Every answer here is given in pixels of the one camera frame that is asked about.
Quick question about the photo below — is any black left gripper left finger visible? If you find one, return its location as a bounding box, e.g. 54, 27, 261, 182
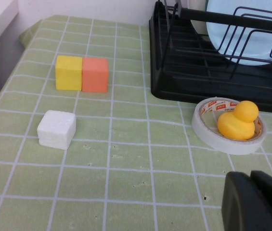
221, 171, 272, 231

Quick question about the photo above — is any light blue plate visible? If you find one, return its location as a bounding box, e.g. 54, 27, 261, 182
205, 0, 272, 67

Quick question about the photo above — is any white tape roll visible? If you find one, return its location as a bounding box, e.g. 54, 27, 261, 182
191, 97, 268, 155

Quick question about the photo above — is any yellow rubber duck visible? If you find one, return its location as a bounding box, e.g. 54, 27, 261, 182
217, 100, 259, 141

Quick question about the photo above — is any green checked tablecloth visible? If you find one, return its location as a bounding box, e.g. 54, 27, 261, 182
0, 15, 272, 231

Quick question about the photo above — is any orange foam block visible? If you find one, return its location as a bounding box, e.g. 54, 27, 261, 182
81, 57, 109, 93

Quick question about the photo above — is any white foam block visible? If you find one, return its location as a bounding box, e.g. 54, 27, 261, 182
37, 110, 77, 150

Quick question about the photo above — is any yellow foam block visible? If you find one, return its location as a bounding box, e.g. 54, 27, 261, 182
55, 55, 83, 91

